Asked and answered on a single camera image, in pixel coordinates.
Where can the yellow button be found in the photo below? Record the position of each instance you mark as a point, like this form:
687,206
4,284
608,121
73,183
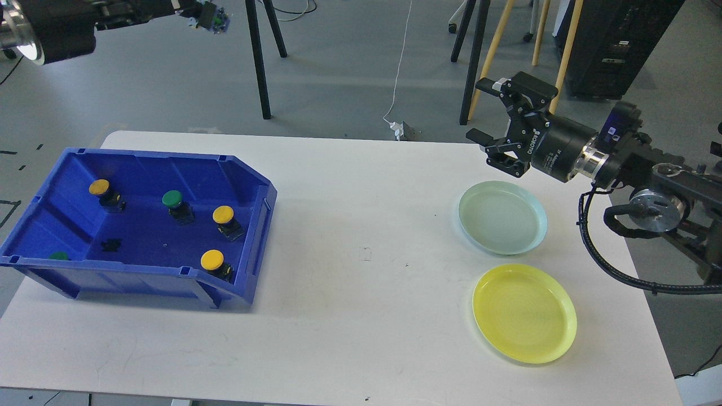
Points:
227,224
214,263
109,198

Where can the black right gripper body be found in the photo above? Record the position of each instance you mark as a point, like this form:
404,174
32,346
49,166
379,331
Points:
535,136

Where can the small black part in bin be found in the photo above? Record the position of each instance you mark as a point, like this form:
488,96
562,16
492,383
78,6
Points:
111,245

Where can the blue plastic storage bin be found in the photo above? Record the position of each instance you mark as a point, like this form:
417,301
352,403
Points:
157,256

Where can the yellow button front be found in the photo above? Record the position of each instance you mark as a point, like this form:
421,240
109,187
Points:
214,263

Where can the black computer tower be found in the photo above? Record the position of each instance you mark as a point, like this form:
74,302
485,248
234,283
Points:
613,41

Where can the green button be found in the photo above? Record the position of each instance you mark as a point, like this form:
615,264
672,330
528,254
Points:
178,208
211,18

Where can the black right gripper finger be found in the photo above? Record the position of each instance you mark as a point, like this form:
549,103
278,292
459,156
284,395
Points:
481,138
491,87

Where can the light green plate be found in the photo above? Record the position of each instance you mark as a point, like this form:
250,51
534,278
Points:
502,218

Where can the yellow plate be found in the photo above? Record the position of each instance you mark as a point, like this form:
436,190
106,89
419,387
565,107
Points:
524,313

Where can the black stool legs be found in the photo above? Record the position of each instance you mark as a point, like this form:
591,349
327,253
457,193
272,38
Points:
257,51

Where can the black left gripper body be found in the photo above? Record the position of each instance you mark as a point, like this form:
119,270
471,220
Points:
64,30

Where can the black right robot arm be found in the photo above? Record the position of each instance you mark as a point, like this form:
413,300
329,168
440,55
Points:
669,198

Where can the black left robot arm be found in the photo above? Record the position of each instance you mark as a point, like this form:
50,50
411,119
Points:
16,32

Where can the green button bin corner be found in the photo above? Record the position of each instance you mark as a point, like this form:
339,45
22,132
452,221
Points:
59,256

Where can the white power plug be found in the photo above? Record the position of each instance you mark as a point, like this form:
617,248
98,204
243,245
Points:
402,131

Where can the black easel legs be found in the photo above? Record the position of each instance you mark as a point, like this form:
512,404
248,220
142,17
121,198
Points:
478,38

